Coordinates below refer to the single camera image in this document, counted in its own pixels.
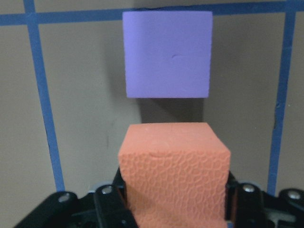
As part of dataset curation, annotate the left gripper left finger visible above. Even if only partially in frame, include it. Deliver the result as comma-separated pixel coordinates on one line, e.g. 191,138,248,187
94,169,138,228

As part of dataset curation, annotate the purple foam cube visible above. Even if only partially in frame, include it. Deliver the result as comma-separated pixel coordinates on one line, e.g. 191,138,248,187
123,11,213,98

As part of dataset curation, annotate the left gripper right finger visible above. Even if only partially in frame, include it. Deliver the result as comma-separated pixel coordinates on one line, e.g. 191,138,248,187
225,172,268,228

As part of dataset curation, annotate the orange foam cube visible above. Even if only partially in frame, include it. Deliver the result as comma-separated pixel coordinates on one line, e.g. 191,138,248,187
118,123,230,228

